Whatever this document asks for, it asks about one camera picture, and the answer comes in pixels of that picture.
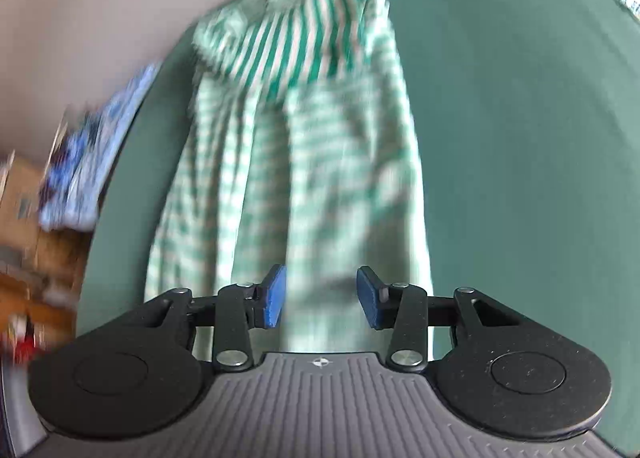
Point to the blue patterned towel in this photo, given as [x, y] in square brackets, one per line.
[100, 152]

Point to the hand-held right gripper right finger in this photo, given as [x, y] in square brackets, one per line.
[369, 298]

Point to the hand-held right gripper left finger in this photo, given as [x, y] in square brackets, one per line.
[275, 295]

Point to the green tablecloth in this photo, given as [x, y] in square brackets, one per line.
[500, 137]

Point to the cardboard box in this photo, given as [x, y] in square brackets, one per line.
[25, 218]

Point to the green striped shirt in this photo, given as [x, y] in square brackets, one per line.
[300, 162]

